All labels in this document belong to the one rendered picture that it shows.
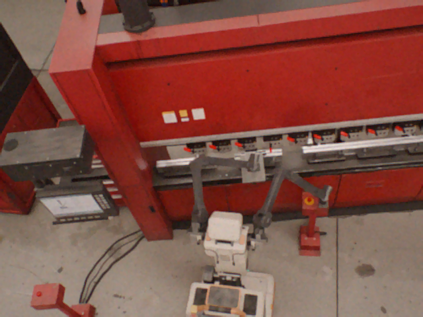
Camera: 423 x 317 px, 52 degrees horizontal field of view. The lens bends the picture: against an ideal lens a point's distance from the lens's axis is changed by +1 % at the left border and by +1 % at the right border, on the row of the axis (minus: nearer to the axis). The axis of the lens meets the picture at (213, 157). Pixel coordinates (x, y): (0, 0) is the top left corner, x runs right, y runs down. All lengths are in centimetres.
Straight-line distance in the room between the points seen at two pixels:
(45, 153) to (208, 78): 110
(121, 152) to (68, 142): 52
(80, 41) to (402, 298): 326
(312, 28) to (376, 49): 46
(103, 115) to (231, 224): 107
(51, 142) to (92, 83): 44
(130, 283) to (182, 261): 53
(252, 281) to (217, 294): 73
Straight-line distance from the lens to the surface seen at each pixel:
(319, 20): 260
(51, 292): 361
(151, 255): 433
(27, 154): 277
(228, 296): 311
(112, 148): 308
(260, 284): 378
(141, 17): 262
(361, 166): 367
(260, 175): 340
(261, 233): 291
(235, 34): 257
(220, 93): 291
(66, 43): 277
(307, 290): 408
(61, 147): 270
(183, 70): 276
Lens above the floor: 386
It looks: 54 degrees down
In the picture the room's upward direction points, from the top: 12 degrees counter-clockwise
